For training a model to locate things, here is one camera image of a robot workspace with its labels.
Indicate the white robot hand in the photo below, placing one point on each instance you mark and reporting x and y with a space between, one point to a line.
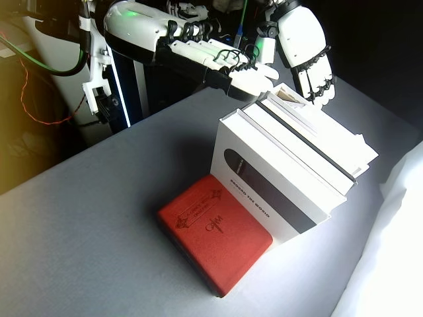
138 29
300 36

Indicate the black LET IT BE book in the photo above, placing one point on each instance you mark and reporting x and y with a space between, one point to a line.
297 144

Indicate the white FASHIONINDIA book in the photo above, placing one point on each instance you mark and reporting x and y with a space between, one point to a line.
317 119

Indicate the black DUET INTENTIONS book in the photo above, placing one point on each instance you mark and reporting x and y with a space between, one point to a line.
314 137

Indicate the white AROUND THE WORLD book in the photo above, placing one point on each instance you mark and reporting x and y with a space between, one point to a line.
251 171

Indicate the red leather-bound book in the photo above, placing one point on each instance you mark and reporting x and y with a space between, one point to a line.
218 231

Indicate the white robot body column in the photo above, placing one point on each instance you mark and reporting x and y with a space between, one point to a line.
59 82

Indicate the grey table cloth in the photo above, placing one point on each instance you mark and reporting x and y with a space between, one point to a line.
82 214

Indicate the white cloth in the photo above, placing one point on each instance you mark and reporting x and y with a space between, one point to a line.
390 247

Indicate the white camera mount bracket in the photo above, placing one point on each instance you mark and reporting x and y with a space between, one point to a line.
97 66

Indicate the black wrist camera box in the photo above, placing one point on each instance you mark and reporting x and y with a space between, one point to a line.
107 105

